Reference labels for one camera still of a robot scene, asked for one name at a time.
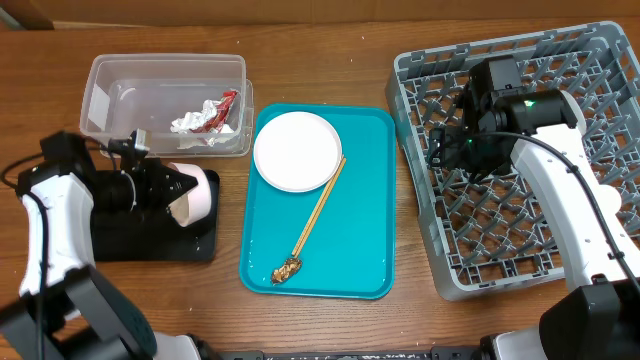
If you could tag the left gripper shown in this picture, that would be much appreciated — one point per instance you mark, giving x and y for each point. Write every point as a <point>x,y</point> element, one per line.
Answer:
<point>161,192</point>

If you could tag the pink bowl with rice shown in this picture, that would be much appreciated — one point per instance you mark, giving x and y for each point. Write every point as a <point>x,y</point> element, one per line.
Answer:
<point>196,203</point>

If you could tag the white napkin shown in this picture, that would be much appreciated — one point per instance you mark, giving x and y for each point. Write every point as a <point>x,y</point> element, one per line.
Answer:
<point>190,121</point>

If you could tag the large pink plate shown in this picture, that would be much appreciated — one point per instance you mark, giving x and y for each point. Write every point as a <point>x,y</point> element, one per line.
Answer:
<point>297,151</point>

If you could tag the brown food scrap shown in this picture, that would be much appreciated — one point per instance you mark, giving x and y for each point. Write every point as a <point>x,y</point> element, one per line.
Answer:
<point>290,267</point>

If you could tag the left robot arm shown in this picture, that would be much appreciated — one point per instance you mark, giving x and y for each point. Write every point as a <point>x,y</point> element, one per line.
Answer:
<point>79,215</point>

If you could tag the black tray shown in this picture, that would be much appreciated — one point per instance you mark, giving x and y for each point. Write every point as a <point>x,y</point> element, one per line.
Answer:
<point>154,235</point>

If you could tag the teal serving tray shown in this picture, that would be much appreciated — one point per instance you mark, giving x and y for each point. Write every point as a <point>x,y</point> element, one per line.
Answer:
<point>350,252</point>

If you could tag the wooden chopstick left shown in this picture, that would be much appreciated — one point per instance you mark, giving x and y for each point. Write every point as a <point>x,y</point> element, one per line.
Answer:
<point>317,210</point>

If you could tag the grey dish rack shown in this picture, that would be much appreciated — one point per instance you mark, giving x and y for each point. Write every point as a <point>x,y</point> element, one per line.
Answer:
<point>492,236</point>

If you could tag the red snack wrapper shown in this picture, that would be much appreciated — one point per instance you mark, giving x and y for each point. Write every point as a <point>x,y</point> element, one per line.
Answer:
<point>222,109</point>

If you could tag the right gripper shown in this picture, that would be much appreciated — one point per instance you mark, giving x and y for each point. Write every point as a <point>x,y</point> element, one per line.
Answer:
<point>449,155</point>

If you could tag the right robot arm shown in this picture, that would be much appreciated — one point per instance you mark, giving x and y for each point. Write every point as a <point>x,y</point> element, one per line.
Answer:
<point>540,135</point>

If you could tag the clear plastic bin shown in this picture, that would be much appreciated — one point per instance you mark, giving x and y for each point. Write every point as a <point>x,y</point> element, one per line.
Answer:
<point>155,92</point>

